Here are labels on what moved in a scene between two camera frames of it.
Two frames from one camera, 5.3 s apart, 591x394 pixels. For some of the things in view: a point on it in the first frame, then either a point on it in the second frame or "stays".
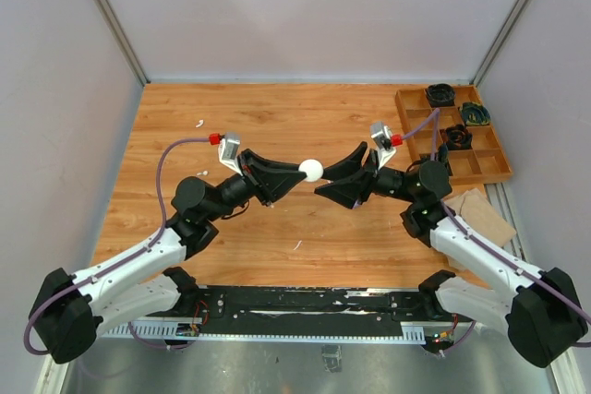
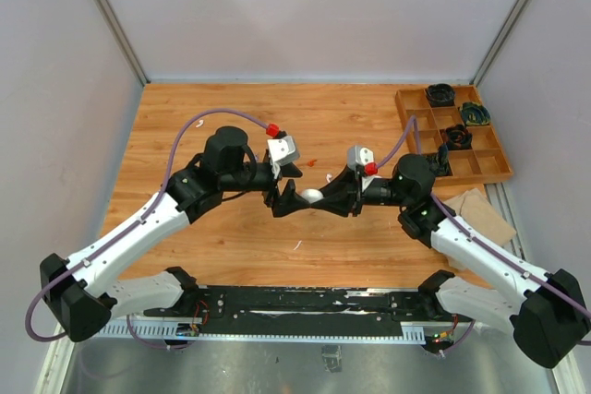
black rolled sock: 440,95 stays
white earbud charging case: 313,169 → 311,195
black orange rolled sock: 456,137 stays
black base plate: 304,303 stays
